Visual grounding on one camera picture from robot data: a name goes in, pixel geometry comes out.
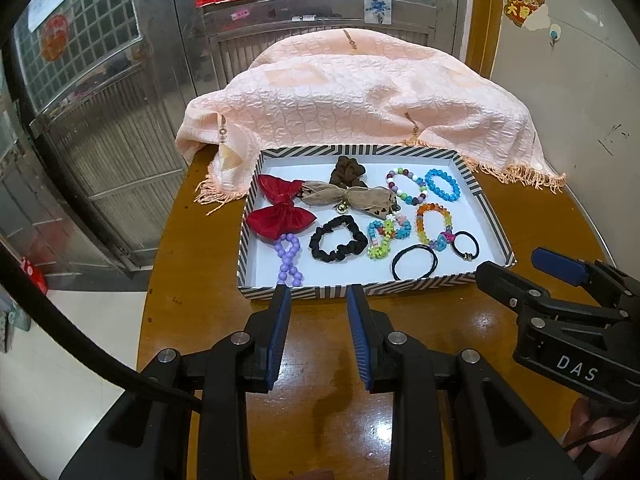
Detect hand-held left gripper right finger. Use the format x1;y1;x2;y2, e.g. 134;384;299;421
346;284;584;480

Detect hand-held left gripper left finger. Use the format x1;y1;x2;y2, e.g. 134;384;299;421
60;284;293;480

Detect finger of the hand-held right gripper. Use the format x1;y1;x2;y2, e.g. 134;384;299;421
531;247;640;311
475;262;632;328

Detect black hair tie with charm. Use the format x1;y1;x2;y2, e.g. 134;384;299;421
451;230;495;264

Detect striped white tray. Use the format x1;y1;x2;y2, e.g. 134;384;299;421
236;144;517;302

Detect purple bead bracelet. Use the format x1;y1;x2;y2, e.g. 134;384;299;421
273;233;305;289

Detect plain black hair tie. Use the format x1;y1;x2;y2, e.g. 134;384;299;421
390;243;440;282

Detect neon bead bracelet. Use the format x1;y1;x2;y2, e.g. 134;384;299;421
366;217;412;261

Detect black scrunchie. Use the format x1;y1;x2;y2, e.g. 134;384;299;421
308;215;369;264

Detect orange translucent bead bracelet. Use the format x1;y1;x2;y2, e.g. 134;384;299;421
415;203;454;247

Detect blue bead bracelet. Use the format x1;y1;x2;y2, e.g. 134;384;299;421
425;168;461;202

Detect multicolour bead bracelet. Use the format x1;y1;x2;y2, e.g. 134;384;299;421
385;166;427;206

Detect person's right hand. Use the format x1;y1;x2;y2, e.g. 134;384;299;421
570;396;640;461

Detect red satin bow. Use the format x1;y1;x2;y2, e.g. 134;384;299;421
245;174;319;239

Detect beige bow with bell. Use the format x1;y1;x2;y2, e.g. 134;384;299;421
299;180;402;222

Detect brown scrunchie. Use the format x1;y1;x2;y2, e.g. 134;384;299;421
329;156;371;189

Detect pink fringed cloth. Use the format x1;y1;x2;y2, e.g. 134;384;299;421
175;28;568;207

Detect red bag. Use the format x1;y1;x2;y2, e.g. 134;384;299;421
19;257;49;297

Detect metal door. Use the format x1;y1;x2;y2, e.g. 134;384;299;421
7;0;473;283

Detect white blue door sticker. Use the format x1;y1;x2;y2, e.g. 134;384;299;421
363;0;392;25

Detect round red door sticker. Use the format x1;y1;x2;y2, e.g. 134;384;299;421
39;14;70;62

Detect thin black wire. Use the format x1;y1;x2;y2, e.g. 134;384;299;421
567;410;640;448

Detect thick black cable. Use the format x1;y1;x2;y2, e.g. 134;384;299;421
0;247;203;407

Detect wooden door frame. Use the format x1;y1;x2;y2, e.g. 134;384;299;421
467;0;507;86

